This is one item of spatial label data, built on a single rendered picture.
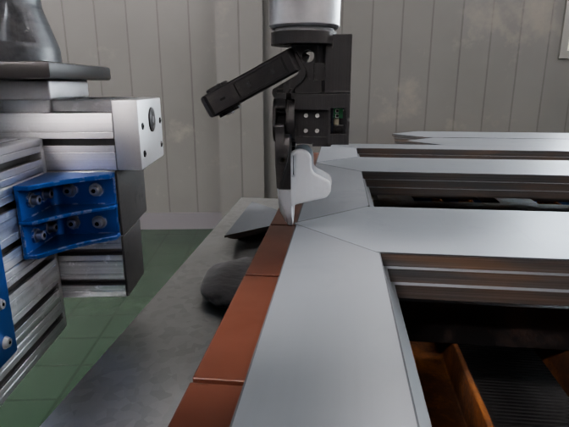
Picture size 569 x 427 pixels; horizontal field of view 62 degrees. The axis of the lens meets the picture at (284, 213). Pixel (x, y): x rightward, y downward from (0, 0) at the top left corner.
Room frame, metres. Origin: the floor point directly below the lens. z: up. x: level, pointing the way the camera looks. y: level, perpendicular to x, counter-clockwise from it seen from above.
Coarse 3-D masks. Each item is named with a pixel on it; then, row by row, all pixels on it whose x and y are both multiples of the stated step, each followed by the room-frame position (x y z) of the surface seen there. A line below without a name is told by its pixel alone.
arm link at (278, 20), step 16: (272, 0) 0.52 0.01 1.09; (288, 0) 0.51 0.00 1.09; (304, 0) 0.50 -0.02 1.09; (320, 0) 0.51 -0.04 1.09; (336, 0) 0.52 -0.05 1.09; (272, 16) 0.53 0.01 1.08; (288, 16) 0.51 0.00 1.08; (304, 16) 0.50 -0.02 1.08; (320, 16) 0.51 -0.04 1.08; (336, 16) 0.52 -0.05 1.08
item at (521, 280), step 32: (384, 192) 0.86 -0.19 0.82; (416, 192) 0.85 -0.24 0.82; (448, 192) 0.85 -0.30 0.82; (480, 192) 0.84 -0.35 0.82; (512, 192) 0.83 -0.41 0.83; (544, 192) 0.83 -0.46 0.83; (384, 256) 0.44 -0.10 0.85; (416, 256) 0.43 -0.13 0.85; (448, 256) 0.43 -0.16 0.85; (416, 288) 0.42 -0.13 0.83; (448, 288) 0.42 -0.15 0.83; (480, 288) 0.41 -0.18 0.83; (512, 288) 0.41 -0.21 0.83; (544, 288) 0.41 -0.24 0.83; (416, 384) 0.27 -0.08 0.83
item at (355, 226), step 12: (324, 216) 0.57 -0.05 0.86; (336, 216) 0.57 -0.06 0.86; (348, 216) 0.57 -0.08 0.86; (360, 216) 0.57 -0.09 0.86; (324, 228) 0.52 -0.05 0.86; (336, 228) 0.52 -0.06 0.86; (348, 228) 0.52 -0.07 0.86; (360, 228) 0.52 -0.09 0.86; (372, 228) 0.52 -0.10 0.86; (348, 240) 0.47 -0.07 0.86; (360, 240) 0.47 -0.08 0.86; (372, 240) 0.47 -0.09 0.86
